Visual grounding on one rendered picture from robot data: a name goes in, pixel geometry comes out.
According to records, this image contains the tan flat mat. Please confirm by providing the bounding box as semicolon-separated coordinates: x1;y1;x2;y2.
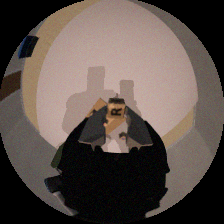
84;98;126;135

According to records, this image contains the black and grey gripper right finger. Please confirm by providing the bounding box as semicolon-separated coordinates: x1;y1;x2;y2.
124;106;170;174

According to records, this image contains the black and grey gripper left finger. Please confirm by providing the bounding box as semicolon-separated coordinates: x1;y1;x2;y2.
57;104;108;171

